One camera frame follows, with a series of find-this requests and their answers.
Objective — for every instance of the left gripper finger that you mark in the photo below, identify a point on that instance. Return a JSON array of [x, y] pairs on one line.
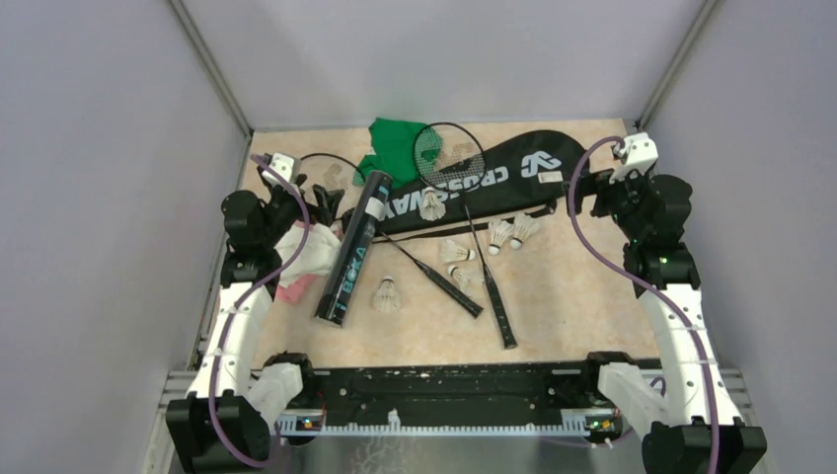
[[323, 206], [335, 198]]

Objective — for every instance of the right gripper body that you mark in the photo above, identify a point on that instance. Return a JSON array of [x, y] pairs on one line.
[[617, 198]]

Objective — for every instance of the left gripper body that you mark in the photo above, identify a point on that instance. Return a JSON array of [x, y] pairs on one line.
[[284, 207]]

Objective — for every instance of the black shuttlecock tube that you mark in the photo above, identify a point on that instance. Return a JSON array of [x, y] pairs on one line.
[[364, 222]]

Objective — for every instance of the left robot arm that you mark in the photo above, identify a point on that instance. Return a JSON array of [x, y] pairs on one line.
[[228, 417]]

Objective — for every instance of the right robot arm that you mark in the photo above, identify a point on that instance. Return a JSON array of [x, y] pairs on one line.
[[687, 422]]

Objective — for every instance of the left badminton racket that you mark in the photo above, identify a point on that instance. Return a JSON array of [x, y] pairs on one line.
[[357, 178]]

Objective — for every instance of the badminton racket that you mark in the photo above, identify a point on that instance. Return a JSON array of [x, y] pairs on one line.
[[449, 158], [357, 178]]

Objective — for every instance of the right badminton racket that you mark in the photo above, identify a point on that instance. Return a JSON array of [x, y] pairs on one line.
[[449, 158]]

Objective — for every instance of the white towel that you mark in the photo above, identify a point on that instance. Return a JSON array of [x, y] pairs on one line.
[[329, 245]]

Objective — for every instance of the green cloth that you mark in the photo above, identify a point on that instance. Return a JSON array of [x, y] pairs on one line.
[[392, 142]]

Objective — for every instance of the pink cloth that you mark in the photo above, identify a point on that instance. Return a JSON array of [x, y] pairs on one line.
[[295, 288]]

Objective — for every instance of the black racket bag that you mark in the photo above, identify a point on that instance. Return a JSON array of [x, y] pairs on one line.
[[525, 171]]

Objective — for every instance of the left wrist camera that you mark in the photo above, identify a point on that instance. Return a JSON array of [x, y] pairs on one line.
[[284, 166]]

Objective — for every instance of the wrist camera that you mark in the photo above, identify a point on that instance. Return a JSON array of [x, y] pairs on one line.
[[284, 166], [636, 153]]

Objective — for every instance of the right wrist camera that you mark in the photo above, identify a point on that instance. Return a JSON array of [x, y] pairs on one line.
[[636, 153]]

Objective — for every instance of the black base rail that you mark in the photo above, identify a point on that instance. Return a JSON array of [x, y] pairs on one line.
[[505, 399]]

